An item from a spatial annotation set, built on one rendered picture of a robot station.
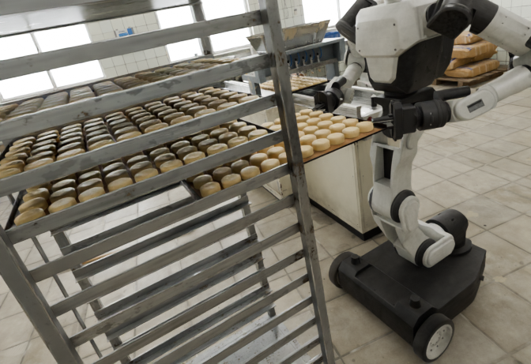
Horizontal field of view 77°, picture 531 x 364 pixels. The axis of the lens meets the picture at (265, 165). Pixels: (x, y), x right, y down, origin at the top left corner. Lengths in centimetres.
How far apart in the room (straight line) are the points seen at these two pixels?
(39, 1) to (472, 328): 187
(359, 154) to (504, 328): 102
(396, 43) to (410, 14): 9
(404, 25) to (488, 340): 134
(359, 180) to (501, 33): 110
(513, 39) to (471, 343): 122
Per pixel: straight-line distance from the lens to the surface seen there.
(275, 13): 76
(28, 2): 69
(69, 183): 89
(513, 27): 124
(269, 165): 87
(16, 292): 78
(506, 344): 187
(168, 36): 70
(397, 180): 143
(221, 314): 156
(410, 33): 122
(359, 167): 199
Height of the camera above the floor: 141
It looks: 23 degrees down
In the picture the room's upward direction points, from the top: 12 degrees counter-clockwise
